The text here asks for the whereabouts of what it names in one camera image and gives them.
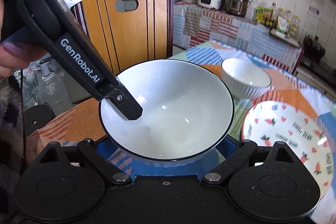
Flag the large white bowl black rim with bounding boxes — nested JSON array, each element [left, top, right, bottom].
[[99, 59, 235, 167]]

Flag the white ribbed bowl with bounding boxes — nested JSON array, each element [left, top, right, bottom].
[[221, 57, 272, 100]]

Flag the person's left hand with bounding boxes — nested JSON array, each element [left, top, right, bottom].
[[0, 42, 47, 78]]

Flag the colourful patchwork tablecloth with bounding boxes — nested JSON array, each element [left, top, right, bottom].
[[26, 40, 336, 224]]

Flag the wooden chair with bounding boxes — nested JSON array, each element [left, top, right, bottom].
[[71, 0, 174, 74]]

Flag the striped patchwork counter cloth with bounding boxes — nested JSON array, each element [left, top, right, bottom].
[[173, 1, 301, 73]]

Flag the dark pressure cooker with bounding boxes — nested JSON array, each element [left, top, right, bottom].
[[224, 0, 249, 17]]

